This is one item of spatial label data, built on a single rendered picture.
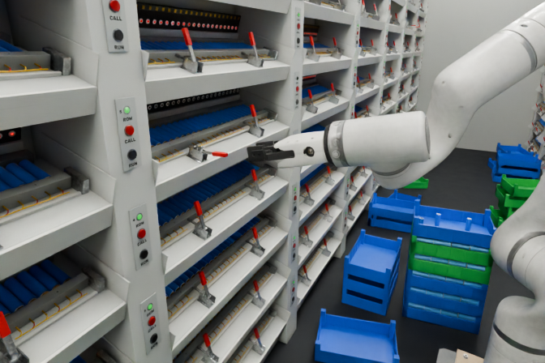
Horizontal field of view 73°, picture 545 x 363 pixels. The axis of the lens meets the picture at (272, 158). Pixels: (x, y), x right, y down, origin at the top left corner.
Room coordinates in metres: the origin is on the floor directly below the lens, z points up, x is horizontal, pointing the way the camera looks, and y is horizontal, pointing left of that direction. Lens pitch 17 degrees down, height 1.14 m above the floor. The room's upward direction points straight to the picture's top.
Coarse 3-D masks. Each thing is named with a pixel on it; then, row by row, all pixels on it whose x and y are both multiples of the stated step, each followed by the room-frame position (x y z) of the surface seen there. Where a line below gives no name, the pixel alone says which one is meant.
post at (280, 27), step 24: (240, 24) 1.27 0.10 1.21; (264, 24) 1.23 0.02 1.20; (288, 24) 1.19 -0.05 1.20; (240, 96) 1.27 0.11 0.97; (264, 96) 1.23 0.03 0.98; (288, 96) 1.19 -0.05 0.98; (288, 192) 1.19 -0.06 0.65; (288, 216) 1.19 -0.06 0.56; (288, 240) 1.19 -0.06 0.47; (288, 264) 1.19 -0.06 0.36; (288, 288) 1.19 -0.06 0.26; (288, 336) 1.20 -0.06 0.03
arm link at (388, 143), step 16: (416, 112) 0.59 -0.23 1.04; (352, 128) 0.61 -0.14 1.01; (368, 128) 0.59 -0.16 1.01; (384, 128) 0.58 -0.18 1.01; (400, 128) 0.57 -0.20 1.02; (416, 128) 0.56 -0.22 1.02; (352, 144) 0.59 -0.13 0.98; (368, 144) 0.58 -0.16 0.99; (384, 144) 0.57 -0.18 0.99; (400, 144) 0.56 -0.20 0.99; (416, 144) 0.55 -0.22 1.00; (352, 160) 0.60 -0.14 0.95; (368, 160) 0.59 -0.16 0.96; (384, 160) 0.58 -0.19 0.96; (400, 160) 0.57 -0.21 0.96; (416, 160) 0.56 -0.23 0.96
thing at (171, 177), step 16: (256, 96) 1.24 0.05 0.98; (160, 112) 0.91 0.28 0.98; (176, 112) 0.96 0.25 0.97; (272, 112) 1.19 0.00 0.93; (288, 112) 1.19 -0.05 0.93; (240, 128) 1.05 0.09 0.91; (272, 128) 1.13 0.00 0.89; (288, 128) 1.18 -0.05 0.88; (224, 144) 0.91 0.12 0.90; (240, 144) 0.94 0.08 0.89; (160, 160) 0.75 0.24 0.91; (176, 160) 0.77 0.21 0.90; (192, 160) 0.78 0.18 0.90; (208, 160) 0.80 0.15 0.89; (224, 160) 0.86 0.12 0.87; (240, 160) 0.94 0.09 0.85; (160, 176) 0.69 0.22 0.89; (176, 176) 0.70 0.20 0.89; (192, 176) 0.75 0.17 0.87; (208, 176) 0.82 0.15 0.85; (160, 192) 0.67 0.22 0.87; (176, 192) 0.72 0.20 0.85
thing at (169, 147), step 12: (240, 120) 1.05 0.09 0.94; (252, 120) 1.11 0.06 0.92; (264, 120) 1.15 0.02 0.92; (204, 132) 0.90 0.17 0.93; (216, 132) 0.93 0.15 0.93; (228, 132) 0.97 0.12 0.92; (168, 144) 0.78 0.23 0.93; (180, 144) 0.81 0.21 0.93; (192, 144) 0.85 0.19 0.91; (204, 144) 0.87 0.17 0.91; (156, 156) 0.74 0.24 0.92
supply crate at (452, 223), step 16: (416, 208) 1.51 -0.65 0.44; (432, 208) 1.50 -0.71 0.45; (416, 224) 1.34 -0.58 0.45; (432, 224) 1.43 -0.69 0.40; (448, 224) 1.43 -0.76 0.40; (464, 224) 1.43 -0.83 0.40; (480, 224) 1.43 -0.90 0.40; (448, 240) 1.30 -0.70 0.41; (464, 240) 1.28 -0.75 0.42; (480, 240) 1.26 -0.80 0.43
